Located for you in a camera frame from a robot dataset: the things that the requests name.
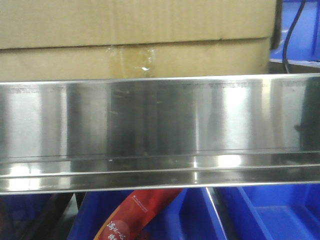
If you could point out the brown cardboard carton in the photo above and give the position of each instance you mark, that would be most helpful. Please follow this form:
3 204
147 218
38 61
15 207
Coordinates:
106 39

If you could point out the blue lower bin centre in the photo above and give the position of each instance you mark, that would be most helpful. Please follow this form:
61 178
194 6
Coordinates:
191 216

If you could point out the blue bin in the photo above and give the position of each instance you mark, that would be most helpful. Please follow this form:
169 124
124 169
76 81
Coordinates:
274 212
191 216

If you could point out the red printed package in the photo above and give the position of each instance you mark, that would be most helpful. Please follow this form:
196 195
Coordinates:
135 212

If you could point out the blue lower bin right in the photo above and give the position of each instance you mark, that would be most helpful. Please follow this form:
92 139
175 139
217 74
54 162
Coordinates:
274 212

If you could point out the stacked blue bins right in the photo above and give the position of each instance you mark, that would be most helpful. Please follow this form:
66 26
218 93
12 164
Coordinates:
304 43

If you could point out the steel shelf front rail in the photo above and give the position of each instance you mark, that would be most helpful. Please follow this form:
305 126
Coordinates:
150 133

